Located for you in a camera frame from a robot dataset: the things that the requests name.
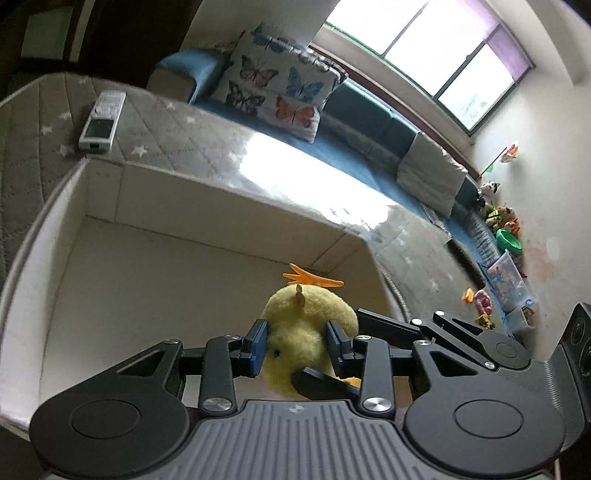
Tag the clear printed storage box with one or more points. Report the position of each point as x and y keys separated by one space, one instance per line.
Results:
x=508 y=279

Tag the green plastic bowl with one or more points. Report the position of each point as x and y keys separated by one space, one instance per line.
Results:
x=509 y=240

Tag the blue sofa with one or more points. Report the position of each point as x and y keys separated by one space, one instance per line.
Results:
x=369 y=134

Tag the orange wall decoration on stick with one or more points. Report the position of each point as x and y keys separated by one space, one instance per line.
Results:
x=509 y=153

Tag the grey quilted star cover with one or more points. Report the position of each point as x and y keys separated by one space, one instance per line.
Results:
x=41 y=138

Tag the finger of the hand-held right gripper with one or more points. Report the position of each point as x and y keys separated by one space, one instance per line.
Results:
x=392 y=325
x=323 y=384

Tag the pile of plush toys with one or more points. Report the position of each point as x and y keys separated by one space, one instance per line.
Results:
x=501 y=218

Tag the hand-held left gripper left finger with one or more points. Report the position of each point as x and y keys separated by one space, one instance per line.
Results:
x=258 y=347

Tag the white remote control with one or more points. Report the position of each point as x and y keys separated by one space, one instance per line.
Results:
x=101 y=120

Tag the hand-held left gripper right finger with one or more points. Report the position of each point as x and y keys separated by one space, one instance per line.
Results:
x=333 y=344

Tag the grey cushion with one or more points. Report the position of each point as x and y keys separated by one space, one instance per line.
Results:
x=431 y=173

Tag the butterfly print pillow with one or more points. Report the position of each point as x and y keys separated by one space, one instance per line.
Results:
x=330 y=64
x=268 y=83

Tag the small cardboard carton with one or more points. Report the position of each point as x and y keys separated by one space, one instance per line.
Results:
x=521 y=319

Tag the small orange toy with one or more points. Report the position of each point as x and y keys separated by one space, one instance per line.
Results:
x=468 y=295

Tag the purple window blind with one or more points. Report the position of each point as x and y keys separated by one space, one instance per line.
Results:
x=501 y=37

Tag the dark wooden door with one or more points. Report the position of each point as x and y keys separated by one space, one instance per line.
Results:
x=120 y=37

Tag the green framed window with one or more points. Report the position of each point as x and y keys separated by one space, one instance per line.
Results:
x=415 y=41

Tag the grey cardboard box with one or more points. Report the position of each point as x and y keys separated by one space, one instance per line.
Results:
x=138 y=277

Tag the pink toy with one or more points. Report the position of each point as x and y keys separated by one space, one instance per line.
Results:
x=484 y=302

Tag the yellow toy car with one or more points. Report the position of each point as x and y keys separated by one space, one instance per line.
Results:
x=485 y=321

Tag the yellow plush duck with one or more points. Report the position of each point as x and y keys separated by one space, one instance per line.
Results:
x=300 y=323

